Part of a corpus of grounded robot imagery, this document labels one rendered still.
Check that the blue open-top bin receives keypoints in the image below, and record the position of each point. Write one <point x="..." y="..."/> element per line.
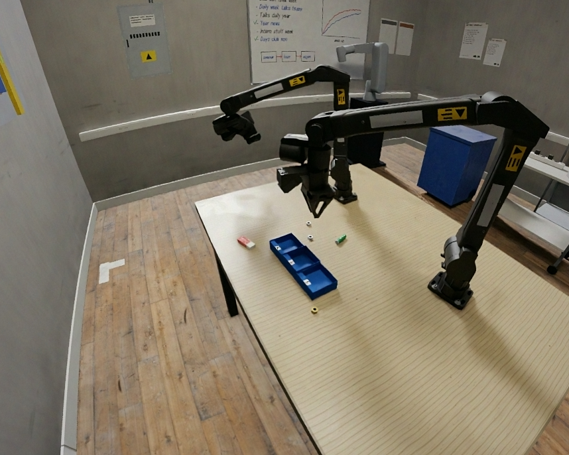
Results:
<point x="301" y="262"/>

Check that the pink and white eraser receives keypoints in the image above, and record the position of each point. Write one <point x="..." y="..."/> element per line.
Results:
<point x="246" y="243"/>

